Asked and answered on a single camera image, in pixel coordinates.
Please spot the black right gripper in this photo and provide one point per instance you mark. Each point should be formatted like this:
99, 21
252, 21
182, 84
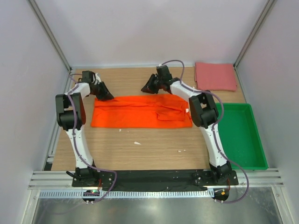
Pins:
148, 88

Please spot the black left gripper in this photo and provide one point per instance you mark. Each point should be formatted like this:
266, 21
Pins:
105, 94

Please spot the orange t shirt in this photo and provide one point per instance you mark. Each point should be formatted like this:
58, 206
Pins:
146, 111

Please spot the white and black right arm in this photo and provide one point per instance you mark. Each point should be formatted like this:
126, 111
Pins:
205, 116

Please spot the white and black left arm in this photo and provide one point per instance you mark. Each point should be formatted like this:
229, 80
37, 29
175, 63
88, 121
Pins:
71, 117

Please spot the folded pink t shirt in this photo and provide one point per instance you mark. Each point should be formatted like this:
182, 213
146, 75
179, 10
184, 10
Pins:
215, 77

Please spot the green plastic tray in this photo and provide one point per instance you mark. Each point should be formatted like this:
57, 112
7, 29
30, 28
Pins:
240, 137

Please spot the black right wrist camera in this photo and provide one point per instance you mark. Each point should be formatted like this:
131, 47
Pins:
163, 73

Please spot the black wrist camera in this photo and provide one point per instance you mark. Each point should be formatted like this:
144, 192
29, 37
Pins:
163, 73
88, 76

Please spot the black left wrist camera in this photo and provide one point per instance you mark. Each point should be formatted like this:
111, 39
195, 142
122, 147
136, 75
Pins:
88, 76

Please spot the left aluminium corner post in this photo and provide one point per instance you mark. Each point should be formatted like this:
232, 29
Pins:
36, 10

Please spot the aluminium corner post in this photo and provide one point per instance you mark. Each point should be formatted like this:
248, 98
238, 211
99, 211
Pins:
36, 10
257, 26

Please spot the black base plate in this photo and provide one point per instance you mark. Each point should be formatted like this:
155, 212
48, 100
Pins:
150, 180

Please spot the white slotted cable duct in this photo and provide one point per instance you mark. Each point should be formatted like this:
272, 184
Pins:
85, 194

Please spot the aluminium front frame rail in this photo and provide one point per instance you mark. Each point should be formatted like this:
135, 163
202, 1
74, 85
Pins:
253, 178

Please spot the right aluminium corner post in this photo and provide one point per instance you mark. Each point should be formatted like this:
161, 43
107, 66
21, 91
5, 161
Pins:
257, 26

